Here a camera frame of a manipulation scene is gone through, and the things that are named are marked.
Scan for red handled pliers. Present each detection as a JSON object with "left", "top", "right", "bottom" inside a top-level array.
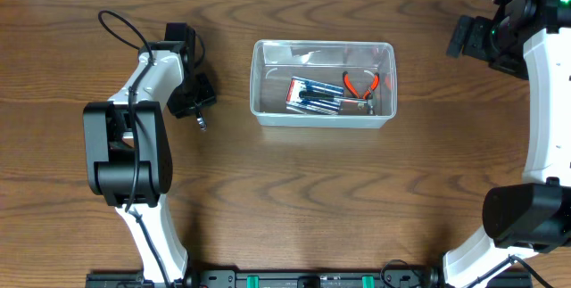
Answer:
[{"left": 342, "top": 71, "right": 381, "bottom": 100}]

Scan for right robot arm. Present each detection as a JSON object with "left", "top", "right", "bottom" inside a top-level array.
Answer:
[{"left": 431, "top": 0, "right": 570, "bottom": 287}]

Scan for clear plastic container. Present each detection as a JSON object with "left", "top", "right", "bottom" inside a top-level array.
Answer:
[{"left": 250, "top": 40, "right": 397, "bottom": 128}]

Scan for silver double ring wrench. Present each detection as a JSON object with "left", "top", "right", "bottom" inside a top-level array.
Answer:
[{"left": 195, "top": 111, "right": 207, "bottom": 131}]

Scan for small claw hammer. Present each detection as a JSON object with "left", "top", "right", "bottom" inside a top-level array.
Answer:
[{"left": 299, "top": 91, "right": 375, "bottom": 115}]

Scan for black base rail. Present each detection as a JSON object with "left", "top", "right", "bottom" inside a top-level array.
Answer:
[{"left": 85, "top": 262, "right": 533, "bottom": 288}]

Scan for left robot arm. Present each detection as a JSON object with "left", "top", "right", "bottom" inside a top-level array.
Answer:
[{"left": 83, "top": 22, "right": 217, "bottom": 287}]

